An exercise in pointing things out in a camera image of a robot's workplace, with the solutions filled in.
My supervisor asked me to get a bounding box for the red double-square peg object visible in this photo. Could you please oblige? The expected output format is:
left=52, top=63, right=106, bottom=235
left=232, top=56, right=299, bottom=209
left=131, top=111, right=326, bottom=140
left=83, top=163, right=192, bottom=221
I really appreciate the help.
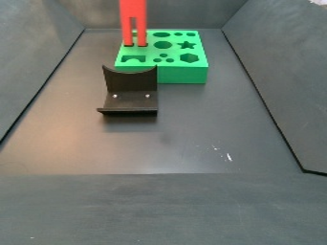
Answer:
left=119, top=0, right=147, bottom=47

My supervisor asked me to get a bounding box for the black curved holder stand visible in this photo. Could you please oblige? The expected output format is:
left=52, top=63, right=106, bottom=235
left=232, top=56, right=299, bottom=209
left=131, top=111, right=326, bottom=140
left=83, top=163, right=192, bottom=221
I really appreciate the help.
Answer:
left=98, top=66, right=159, bottom=115

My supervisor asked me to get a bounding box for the green shape-sorter block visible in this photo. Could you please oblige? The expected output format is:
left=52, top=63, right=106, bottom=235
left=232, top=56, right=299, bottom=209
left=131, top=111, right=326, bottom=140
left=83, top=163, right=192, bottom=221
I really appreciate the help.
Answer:
left=114, top=30, right=210, bottom=84

